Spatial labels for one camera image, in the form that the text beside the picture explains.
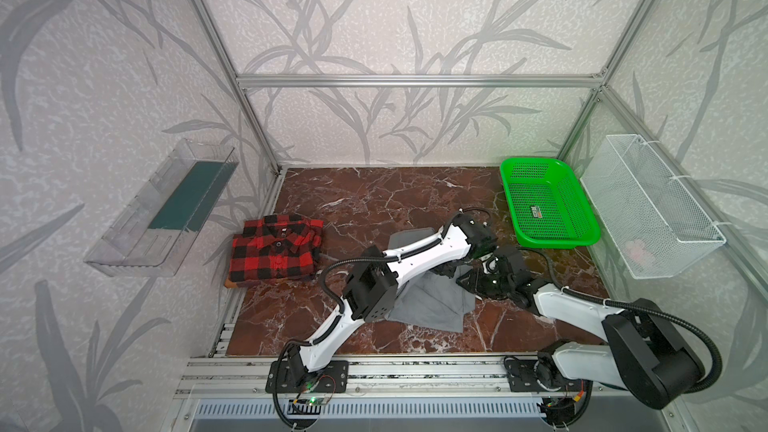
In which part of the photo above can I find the green plastic basket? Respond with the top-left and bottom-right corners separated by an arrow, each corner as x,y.
500,157 -> 601,250

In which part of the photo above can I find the grey long sleeve shirt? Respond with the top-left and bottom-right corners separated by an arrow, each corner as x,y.
385,265 -> 476,333

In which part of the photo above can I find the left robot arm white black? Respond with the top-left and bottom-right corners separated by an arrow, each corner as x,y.
269,211 -> 497,394

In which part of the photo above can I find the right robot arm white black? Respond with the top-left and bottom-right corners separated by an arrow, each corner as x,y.
456,246 -> 723,410

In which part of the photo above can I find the red black plaid folded shirt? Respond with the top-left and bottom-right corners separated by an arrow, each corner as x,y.
225,214 -> 324,288

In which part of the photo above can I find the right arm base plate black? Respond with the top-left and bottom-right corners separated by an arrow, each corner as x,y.
503,356 -> 584,395

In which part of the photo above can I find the pink item in wire basket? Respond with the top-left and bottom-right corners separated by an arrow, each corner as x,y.
624,239 -> 655,267

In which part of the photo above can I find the white wire mesh basket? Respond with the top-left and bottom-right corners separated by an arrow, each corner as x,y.
581,134 -> 727,280

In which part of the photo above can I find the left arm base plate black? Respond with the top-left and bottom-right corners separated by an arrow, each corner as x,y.
265,360 -> 349,394

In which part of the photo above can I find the aluminium front rail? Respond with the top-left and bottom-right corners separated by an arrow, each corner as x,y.
173,355 -> 682,400

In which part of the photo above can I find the clear plastic wall bin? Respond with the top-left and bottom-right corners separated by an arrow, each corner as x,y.
84,139 -> 239,278

